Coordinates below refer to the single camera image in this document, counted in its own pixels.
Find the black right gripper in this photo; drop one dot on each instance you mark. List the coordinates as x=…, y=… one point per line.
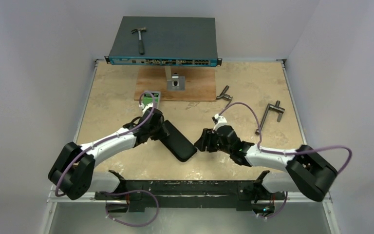
x=209, y=140

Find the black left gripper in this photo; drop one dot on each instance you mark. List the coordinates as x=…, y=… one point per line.
x=162, y=132

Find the black zipper tool case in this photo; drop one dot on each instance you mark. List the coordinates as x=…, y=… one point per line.
x=177, y=143

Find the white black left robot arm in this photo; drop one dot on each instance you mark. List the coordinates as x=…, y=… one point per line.
x=73, y=171

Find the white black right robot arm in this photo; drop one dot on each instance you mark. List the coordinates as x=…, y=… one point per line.
x=300, y=170

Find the green grey device box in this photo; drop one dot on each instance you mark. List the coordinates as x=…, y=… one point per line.
x=150, y=97

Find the brown wooden board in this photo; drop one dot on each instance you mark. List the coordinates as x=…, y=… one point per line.
x=200, y=83

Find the small grey hammer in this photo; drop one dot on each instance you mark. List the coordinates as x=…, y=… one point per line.
x=139, y=31

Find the small metal door handle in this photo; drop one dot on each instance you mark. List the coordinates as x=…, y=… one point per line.
x=223, y=95

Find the metal bracket stand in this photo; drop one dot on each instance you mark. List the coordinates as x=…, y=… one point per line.
x=175, y=82

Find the aluminium table frame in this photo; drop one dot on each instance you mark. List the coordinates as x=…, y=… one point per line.
x=261, y=112

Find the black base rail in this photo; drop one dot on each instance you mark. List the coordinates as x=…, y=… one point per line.
x=241, y=195

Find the grey network switch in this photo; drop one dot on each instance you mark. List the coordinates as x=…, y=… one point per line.
x=168, y=41

